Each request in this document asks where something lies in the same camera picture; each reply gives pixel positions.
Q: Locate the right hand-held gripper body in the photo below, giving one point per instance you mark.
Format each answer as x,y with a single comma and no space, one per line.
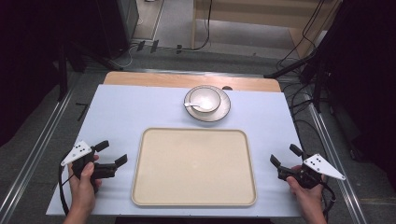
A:
320,166

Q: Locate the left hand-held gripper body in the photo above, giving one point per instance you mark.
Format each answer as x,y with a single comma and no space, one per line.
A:
80,151

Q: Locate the person's right hand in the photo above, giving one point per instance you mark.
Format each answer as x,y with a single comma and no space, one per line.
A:
309,197

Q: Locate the person's left hand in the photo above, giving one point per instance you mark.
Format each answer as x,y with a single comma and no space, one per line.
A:
82,194

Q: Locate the pale blue table mat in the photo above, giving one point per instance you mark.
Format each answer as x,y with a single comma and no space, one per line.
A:
124,115

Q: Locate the black stand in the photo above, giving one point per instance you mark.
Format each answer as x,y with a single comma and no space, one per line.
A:
317,84
63,74

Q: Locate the beige rectangular tray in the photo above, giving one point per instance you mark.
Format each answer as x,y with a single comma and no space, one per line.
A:
193,168

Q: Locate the white plate with dark rim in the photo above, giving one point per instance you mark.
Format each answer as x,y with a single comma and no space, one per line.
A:
222,110

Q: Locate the wooden table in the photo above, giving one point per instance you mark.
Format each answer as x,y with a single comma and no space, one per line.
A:
155,80

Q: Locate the white spoon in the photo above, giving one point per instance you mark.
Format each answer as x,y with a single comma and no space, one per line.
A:
199,106

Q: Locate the white bowl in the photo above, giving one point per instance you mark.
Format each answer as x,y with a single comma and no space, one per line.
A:
207,97

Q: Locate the black cabinet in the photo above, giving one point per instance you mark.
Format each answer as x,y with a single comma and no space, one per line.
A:
120,25

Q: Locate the light wooden furniture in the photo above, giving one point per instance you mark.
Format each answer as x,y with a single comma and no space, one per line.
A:
249,12

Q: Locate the metal floor rail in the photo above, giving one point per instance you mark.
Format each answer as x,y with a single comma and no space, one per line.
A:
337,165
34,149

